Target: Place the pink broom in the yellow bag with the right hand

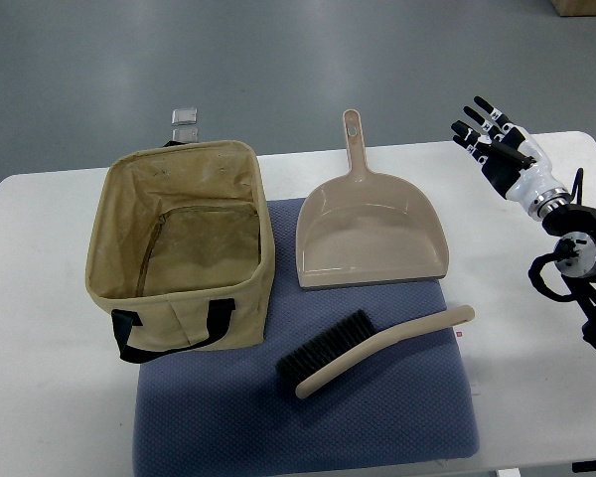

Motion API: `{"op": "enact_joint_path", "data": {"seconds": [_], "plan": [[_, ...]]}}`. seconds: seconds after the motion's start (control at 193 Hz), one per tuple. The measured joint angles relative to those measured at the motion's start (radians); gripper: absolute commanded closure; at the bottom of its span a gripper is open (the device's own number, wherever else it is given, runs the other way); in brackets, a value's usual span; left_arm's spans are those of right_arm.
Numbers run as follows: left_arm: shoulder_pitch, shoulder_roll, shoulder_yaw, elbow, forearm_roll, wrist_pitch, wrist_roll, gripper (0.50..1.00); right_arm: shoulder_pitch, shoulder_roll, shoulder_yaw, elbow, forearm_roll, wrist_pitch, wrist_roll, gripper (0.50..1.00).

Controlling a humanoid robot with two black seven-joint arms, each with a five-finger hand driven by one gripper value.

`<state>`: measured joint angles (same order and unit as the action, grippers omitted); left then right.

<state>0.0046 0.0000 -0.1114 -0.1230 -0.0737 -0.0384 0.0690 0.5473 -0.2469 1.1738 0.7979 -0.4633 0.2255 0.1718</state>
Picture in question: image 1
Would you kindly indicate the pink plastic dustpan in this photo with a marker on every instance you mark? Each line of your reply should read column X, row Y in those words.
column 366, row 227

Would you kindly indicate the upper clear floor marker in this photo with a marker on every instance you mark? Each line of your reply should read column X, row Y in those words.
column 184, row 116

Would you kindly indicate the black table control panel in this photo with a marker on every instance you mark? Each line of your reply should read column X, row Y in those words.
column 584, row 466

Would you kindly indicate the brown cardboard box corner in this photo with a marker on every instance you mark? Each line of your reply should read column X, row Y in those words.
column 575, row 8

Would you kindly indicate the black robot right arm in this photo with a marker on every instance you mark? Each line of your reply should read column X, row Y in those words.
column 574, row 255

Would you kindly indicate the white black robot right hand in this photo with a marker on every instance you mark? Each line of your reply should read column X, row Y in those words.
column 510, row 159

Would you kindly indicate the pink hand broom black bristles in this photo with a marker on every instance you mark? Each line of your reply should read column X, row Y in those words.
column 351, row 341

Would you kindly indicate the lower clear floor marker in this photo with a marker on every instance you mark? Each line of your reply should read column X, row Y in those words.
column 185, row 134

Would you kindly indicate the blue grey textured mat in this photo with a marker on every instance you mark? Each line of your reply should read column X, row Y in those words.
column 229, row 413

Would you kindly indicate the clear floor marker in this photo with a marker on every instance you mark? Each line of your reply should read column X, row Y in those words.
column 184, row 116
column 185, row 134

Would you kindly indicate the yellow fabric bag black handles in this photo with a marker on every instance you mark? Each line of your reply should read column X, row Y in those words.
column 182, row 253

